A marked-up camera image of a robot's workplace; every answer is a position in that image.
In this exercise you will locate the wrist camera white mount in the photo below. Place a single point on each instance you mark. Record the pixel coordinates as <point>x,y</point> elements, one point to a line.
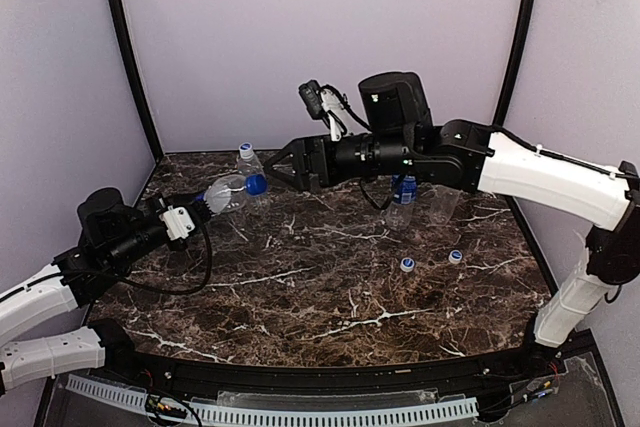
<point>325,103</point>
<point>178,222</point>

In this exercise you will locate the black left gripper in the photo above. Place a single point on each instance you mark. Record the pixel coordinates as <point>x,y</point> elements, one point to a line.
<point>195,210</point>

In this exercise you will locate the solid blue bottle cap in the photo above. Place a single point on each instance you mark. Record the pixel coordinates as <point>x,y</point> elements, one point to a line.
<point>256,185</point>

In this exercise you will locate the blue label water bottle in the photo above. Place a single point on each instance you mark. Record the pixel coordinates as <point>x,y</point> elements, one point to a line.
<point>398,214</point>

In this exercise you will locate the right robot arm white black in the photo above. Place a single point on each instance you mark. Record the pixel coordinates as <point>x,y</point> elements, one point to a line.
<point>400,138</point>

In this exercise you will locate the black frame post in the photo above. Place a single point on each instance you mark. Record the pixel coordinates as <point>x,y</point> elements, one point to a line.
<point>521,30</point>
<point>129,61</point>

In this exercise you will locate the black front table rail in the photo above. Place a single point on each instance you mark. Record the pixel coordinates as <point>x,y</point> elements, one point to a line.
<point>482,375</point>

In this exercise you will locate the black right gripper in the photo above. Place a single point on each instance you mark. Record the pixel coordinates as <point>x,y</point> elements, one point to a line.
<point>311,163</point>

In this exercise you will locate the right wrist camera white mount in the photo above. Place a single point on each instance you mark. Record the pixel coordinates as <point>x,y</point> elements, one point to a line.
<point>325,103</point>

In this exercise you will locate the pepsi label bottle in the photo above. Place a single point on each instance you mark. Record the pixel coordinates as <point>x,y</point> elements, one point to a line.
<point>227,194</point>

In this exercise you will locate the clear bottle at back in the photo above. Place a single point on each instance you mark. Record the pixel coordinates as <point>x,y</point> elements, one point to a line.
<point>258,205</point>

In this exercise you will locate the clear plastic bottle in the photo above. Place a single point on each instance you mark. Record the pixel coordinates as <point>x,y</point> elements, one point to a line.
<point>442,204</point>

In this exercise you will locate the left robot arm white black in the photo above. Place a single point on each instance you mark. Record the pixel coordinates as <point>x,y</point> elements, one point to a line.
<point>113,237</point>

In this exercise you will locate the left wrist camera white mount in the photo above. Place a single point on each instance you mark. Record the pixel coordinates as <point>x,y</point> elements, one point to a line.
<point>178,222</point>

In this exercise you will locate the right black frame post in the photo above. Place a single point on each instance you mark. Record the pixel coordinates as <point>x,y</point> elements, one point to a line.
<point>521,30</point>

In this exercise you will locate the white slotted cable duct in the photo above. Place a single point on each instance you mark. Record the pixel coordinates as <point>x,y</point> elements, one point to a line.
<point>410,408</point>

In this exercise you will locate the left black frame post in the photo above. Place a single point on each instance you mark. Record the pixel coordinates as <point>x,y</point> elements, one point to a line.
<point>129,61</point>

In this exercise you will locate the white blue bottle cap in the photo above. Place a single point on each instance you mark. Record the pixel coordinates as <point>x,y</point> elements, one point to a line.
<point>455,257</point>

